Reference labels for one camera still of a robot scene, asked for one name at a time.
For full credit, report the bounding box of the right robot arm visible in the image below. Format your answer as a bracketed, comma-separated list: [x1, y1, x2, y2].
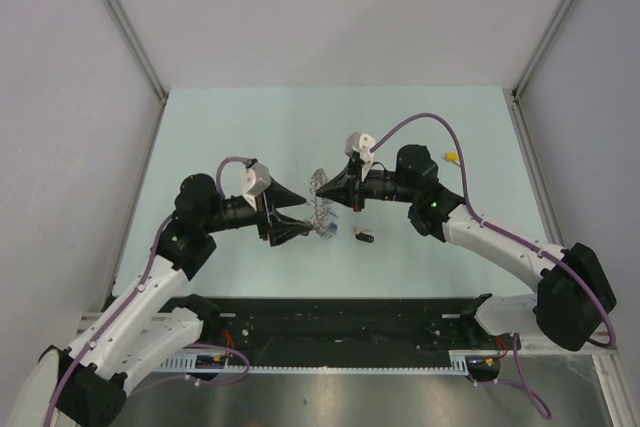
[316, 144, 616, 352]

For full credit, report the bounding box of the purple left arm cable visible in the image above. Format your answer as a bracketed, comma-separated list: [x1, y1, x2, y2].
[42, 155, 259, 426]

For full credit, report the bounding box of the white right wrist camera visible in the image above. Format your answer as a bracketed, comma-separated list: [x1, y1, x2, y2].
[344, 132, 376, 179]

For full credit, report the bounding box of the aluminium frame post right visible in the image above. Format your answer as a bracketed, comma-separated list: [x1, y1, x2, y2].
[509, 0, 607, 98]

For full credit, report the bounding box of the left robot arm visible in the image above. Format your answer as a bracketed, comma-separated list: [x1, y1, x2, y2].
[40, 163, 312, 426]

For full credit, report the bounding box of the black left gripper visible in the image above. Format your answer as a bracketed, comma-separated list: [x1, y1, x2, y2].
[202, 176, 312, 245]

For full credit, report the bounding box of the black solid tag key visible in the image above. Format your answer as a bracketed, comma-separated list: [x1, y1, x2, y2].
[353, 227, 375, 243]

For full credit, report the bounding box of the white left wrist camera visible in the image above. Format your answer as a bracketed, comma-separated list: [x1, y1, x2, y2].
[241, 159, 272, 211]

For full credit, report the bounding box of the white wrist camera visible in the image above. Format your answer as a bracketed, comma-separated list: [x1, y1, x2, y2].
[344, 132, 376, 179]
[241, 159, 272, 211]

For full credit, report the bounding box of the aluminium frame post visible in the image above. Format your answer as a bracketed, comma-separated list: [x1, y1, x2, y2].
[101, 0, 168, 105]
[509, 0, 607, 98]

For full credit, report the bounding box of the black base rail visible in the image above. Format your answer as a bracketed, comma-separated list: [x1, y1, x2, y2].
[201, 297, 499, 367]

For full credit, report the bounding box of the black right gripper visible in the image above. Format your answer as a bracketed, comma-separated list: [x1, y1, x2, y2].
[317, 157, 417, 213]

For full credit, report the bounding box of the metal disc keyring organizer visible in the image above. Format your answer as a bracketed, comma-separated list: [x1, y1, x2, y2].
[307, 168, 338, 239]

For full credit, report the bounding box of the white slotted cable duct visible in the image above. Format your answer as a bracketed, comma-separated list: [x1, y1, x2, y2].
[154, 352, 501, 377]

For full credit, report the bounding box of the aluminium frame post left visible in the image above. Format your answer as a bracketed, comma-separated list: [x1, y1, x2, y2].
[101, 0, 168, 105]

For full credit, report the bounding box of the yellow tag key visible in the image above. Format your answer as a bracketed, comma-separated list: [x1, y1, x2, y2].
[442, 152, 461, 166]

